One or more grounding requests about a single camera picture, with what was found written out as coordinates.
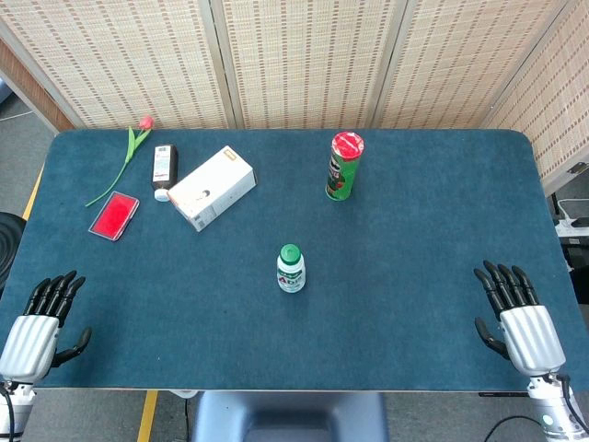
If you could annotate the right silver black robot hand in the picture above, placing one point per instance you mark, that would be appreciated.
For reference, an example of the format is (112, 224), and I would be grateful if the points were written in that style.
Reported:
(529, 336)

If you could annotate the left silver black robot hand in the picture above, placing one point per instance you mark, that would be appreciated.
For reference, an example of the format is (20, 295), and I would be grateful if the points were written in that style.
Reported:
(27, 340)

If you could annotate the white plastic bottle green label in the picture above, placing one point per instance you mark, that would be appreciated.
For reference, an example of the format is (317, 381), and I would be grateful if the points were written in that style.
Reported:
(291, 276)

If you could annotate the green bottle cap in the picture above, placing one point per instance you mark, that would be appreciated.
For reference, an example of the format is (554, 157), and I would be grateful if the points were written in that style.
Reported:
(290, 252)

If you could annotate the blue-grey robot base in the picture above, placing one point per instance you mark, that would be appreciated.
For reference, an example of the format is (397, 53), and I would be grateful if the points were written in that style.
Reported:
(290, 414)

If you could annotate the dark brown bottle white cap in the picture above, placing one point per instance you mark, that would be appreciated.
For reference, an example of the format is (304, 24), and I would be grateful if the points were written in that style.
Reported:
(165, 168)

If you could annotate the black round stool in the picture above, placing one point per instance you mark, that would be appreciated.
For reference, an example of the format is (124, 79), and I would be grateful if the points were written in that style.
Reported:
(9, 244)

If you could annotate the white power strip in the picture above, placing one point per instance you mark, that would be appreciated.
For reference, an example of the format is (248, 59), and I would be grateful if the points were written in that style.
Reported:
(575, 224)

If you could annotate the blue felt table mat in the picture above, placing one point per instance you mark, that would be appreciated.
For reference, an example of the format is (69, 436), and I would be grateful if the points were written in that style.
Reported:
(414, 276)

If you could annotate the red flat plastic case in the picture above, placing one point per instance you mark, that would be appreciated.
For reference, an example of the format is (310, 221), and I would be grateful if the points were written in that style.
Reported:
(114, 215)

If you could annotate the white cardboard box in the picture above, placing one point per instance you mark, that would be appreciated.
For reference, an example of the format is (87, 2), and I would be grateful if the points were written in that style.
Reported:
(214, 186)

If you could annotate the artificial red tulip flower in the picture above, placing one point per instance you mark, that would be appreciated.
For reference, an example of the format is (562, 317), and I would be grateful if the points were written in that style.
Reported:
(146, 122)

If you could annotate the green chips can red lid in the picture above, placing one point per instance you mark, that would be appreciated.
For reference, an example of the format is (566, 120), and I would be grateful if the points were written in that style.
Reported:
(343, 170)

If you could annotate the beige woven folding screen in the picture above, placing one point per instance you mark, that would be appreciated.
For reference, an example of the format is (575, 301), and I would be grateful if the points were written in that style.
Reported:
(299, 60)

